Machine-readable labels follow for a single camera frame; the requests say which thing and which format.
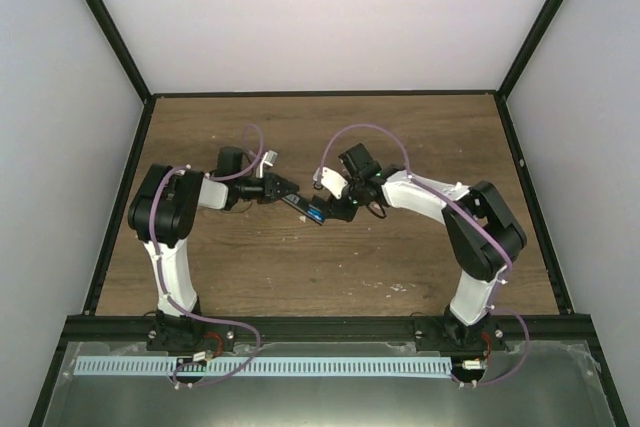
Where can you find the black remote control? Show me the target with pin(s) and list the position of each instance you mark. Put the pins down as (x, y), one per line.
(301, 206)

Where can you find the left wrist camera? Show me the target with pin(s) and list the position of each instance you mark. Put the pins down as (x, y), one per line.
(266, 162)

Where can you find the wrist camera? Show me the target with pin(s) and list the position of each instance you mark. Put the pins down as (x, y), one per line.
(266, 162)
(330, 180)

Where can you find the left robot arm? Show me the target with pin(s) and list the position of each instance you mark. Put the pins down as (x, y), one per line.
(162, 214)

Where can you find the blue battery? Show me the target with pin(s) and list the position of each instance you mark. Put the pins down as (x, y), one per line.
(316, 214)

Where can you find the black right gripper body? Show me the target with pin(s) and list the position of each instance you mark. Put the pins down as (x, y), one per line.
(346, 213)

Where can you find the metal front plate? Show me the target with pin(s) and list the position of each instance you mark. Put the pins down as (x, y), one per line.
(543, 383)

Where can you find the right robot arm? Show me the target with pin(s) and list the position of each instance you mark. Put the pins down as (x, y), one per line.
(484, 235)

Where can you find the light blue slotted cable duct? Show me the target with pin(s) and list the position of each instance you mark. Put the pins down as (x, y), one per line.
(403, 367)

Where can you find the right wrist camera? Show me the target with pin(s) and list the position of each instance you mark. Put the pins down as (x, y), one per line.
(330, 180)

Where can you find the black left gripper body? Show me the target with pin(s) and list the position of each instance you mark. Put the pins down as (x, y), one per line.
(268, 188)

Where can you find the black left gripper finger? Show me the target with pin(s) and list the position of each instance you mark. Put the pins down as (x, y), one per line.
(288, 199)
(287, 187)

